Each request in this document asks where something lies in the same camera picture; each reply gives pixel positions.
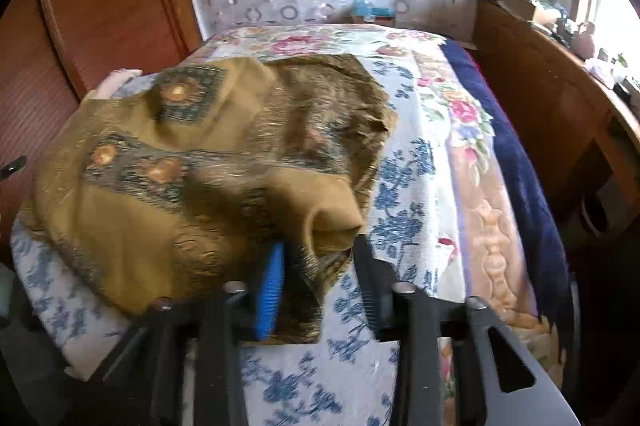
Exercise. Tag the flat cardboard box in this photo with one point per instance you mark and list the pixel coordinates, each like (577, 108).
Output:
(522, 3)

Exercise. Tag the long wooden cabinet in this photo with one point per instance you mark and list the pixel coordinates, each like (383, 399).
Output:
(540, 96)

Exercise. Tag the blue plastic bag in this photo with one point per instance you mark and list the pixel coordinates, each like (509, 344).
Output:
(370, 7)

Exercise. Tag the wooden slatted wardrobe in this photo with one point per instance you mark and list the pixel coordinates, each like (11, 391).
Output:
(100, 6)

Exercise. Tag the navy blanket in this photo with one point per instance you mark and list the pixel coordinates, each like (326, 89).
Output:
(515, 176)

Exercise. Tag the pink crumpled cloth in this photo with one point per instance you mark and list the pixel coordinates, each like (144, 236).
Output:
(600, 70)

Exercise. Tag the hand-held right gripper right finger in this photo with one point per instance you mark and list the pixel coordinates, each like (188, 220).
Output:
(370, 286)

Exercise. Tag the pink bottle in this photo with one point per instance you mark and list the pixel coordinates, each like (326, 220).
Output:
(584, 41)

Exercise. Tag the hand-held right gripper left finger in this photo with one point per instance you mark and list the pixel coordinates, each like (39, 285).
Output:
(270, 291)

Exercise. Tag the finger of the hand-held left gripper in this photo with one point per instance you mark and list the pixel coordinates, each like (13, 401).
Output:
(12, 167)

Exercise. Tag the grey cylinder pot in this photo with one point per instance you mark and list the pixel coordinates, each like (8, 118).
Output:
(595, 216)

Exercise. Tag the olive patterned garment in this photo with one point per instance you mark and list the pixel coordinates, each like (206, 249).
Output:
(200, 186)

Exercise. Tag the small cardboard box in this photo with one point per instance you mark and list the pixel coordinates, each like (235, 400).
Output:
(375, 19)

